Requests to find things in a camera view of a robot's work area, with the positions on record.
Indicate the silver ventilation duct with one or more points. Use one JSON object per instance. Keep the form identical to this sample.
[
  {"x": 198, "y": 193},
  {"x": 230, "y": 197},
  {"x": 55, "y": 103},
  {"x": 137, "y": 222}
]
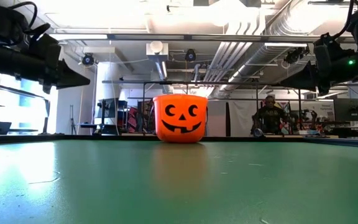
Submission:
[{"x": 253, "y": 59}]

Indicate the large bright window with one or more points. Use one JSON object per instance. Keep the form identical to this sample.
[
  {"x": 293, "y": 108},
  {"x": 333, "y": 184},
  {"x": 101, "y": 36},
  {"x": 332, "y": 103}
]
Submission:
[{"x": 20, "y": 109}]

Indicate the black monitor on stand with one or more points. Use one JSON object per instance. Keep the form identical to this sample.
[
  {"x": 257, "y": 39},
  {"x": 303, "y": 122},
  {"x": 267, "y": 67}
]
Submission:
[{"x": 109, "y": 107}]

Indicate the black ceiling spotlight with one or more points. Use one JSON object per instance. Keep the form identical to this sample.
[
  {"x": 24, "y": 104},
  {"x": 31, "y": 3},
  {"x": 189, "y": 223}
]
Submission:
[
  {"x": 88, "y": 59},
  {"x": 190, "y": 55}
]

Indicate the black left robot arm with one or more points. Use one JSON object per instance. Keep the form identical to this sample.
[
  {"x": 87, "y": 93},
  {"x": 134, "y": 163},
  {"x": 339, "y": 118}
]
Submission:
[{"x": 5, "y": 62}]

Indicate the white partition panel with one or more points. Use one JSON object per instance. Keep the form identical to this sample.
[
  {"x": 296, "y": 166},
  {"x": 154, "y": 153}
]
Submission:
[{"x": 219, "y": 118}]

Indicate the thin black tripod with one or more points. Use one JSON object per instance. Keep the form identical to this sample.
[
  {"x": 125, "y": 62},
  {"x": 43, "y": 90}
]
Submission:
[{"x": 72, "y": 119}]

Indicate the white ceiling vent box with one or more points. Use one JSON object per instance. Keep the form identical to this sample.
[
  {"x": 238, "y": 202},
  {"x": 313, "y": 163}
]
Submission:
[{"x": 156, "y": 54}]

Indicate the black metal rack frame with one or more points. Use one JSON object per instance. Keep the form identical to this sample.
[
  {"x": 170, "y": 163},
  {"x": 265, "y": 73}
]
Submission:
[{"x": 126, "y": 82}]

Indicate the white round column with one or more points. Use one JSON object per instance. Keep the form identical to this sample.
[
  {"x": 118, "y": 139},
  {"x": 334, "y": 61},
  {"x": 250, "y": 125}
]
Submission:
[{"x": 107, "y": 90}]

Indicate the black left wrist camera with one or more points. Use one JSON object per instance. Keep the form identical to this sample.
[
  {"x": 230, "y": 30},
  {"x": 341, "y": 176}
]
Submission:
[{"x": 2, "y": 25}]

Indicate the person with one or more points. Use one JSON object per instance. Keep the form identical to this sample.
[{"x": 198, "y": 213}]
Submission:
[{"x": 270, "y": 118}]

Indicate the long ceiling light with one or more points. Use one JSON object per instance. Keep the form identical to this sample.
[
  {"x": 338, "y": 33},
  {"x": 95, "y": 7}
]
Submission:
[{"x": 82, "y": 36}]

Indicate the cluttered workbench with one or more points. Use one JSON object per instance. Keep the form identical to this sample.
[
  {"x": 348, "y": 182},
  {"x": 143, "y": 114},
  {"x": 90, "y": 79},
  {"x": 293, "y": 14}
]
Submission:
[{"x": 337, "y": 132}]

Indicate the black spotlight cluster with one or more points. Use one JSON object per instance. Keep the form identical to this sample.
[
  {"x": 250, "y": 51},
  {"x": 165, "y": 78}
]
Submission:
[{"x": 295, "y": 55}]

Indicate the dark desk monitor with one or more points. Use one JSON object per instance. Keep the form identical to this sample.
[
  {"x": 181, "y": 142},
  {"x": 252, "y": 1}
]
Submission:
[{"x": 351, "y": 109}]

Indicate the green table mat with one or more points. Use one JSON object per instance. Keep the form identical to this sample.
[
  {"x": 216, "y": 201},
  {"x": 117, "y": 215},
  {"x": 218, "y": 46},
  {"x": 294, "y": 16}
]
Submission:
[{"x": 104, "y": 193}]

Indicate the orange pumpkin face bucket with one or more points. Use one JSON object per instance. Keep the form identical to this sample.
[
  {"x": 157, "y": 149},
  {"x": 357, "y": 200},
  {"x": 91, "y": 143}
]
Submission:
[{"x": 163, "y": 124}]

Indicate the black table frame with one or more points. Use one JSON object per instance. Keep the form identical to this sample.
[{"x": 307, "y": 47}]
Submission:
[{"x": 89, "y": 137}]

